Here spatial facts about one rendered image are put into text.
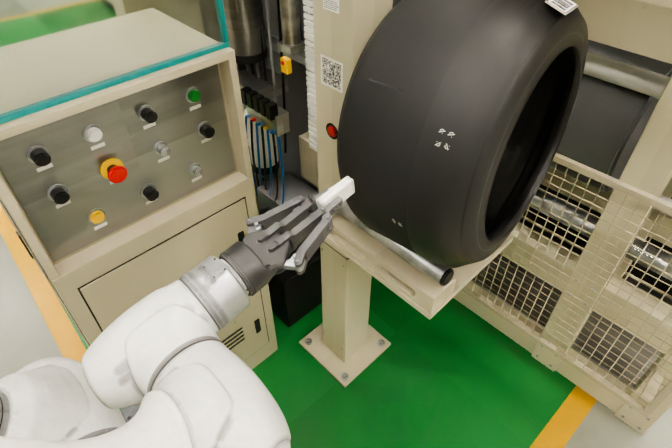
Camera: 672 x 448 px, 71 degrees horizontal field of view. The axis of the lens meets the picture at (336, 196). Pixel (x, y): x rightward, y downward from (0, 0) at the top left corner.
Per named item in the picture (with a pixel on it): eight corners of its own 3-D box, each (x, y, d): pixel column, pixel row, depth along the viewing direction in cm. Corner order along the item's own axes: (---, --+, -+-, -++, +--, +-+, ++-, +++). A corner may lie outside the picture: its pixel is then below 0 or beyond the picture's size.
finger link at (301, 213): (266, 258, 70) (260, 253, 71) (319, 213, 75) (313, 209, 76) (260, 242, 68) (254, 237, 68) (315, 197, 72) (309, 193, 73)
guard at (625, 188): (412, 256, 190) (436, 102, 145) (415, 253, 191) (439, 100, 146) (646, 418, 141) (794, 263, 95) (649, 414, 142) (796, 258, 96)
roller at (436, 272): (348, 197, 126) (340, 211, 126) (338, 194, 122) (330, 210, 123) (457, 270, 107) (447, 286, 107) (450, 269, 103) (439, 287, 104)
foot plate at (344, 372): (298, 343, 194) (298, 340, 193) (345, 305, 208) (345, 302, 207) (344, 388, 179) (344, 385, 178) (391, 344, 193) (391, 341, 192)
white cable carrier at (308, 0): (308, 147, 135) (300, -32, 104) (321, 140, 137) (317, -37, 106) (319, 153, 132) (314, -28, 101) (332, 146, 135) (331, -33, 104)
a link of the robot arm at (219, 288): (170, 266, 63) (207, 239, 66) (193, 301, 70) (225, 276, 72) (207, 307, 58) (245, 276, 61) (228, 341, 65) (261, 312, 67)
